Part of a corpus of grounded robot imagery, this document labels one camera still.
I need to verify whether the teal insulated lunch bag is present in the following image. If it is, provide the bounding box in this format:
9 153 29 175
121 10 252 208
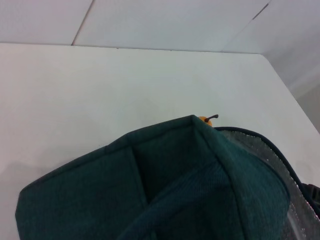
14 114 320 240

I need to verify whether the orange pear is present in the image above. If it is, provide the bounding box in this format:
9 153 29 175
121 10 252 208
198 114 219 128

